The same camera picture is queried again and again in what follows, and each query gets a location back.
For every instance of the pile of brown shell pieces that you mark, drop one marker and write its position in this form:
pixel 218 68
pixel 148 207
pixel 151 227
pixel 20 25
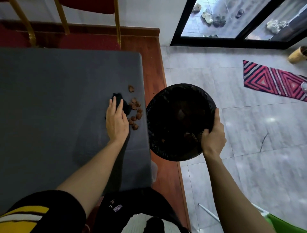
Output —
pixel 139 116

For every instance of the black cleaning cloth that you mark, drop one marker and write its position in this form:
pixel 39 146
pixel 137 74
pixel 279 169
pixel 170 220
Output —
pixel 126 108

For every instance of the grey tablecloth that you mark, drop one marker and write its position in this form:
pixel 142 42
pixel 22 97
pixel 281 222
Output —
pixel 60 96

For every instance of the beige shoe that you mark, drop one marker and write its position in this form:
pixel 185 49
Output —
pixel 197 7

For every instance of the white shoe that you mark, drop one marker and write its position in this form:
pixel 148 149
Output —
pixel 304 87
pixel 273 26
pixel 282 24

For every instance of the green plastic chair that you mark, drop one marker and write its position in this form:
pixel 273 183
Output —
pixel 285 225

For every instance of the person's right hand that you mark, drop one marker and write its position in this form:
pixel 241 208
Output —
pixel 214 141

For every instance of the person's left forearm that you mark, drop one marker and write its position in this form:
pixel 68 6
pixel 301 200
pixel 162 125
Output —
pixel 96 172

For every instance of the black round trash bin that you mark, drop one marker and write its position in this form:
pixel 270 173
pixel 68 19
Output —
pixel 172 108

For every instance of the red striped rug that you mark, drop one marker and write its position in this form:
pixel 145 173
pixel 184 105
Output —
pixel 273 80

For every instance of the black yellow white shirt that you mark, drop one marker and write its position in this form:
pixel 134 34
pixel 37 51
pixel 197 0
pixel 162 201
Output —
pixel 60 208

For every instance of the person's right thumb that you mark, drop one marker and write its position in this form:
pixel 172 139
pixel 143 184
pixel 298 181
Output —
pixel 205 134

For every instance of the person's left hand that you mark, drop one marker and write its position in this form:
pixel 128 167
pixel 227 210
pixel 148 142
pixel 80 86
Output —
pixel 117 124

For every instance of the pale sandal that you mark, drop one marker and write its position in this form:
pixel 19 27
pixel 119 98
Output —
pixel 207 17

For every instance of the woven wicker basket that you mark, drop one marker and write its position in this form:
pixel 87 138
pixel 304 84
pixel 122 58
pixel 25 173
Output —
pixel 297 55

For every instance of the person's left thumb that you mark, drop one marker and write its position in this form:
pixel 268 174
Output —
pixel 125 117

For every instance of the red chair with gold frame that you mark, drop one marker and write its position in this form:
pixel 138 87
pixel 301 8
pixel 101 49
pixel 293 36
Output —
pixel 88 42
pixel 14 36

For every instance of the brown waste scraps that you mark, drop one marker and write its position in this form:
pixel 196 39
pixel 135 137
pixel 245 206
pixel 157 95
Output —
pixel 191 136

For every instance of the person's right forearm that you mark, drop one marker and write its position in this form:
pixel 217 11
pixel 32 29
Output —
pixel 230 196

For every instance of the dark slipper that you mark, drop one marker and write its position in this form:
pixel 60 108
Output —
pixel 239 13

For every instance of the white rod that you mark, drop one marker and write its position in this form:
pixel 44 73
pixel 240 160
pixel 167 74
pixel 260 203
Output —
pixel 208 213

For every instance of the dark sandal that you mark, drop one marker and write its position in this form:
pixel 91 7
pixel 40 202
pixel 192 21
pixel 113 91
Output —
pixel 222 21
pixel 216 21

